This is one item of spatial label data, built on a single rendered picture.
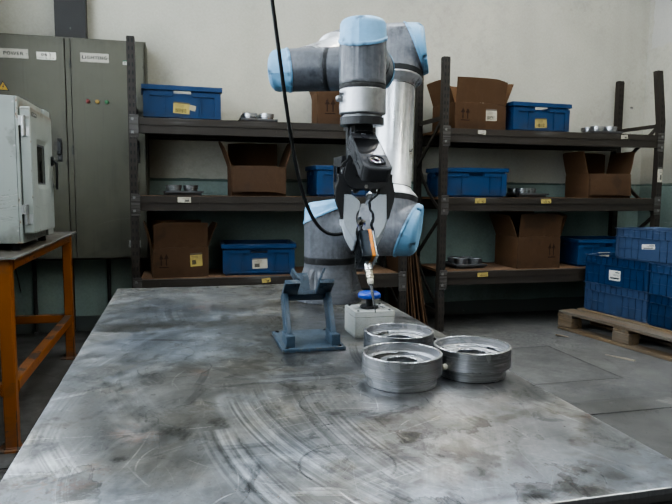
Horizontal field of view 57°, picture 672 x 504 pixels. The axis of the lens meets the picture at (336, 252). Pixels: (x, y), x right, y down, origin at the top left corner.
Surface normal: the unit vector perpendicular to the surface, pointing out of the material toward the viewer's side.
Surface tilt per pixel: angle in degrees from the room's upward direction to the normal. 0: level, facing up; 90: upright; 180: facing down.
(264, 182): 83
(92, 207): 90
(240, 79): 90
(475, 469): 0
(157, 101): 90
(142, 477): 0
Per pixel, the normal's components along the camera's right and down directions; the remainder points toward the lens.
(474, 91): 0.30, 0.17
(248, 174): 0.20, -0.04
